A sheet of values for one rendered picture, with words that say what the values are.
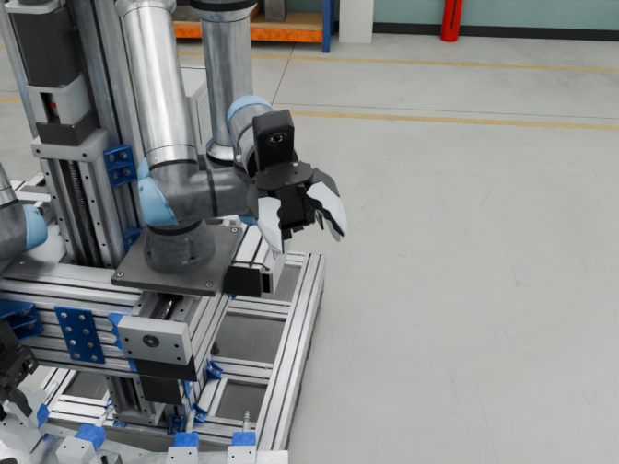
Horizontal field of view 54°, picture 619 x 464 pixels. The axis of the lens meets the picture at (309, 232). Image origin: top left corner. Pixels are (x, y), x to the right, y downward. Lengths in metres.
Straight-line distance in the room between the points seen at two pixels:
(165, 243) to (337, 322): 1.48
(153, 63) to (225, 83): 0.19
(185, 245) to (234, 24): 0.45
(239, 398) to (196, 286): 0.91
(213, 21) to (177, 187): 0.32
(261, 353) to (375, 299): 0.73
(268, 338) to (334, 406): 0.35
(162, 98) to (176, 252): 0.41
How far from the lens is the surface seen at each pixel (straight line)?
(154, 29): 1.00
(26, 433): 1.22
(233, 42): 1.10
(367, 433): 2.27
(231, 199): 0.92
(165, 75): 0.97
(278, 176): 0.74
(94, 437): 1.21
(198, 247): 1.27
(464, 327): 2.69
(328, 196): 0.70
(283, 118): 0.70
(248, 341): 2.27
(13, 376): 1.16
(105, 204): 1.42
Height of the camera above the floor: 1.84
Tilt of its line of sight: 36 degrees down
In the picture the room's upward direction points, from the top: straight up
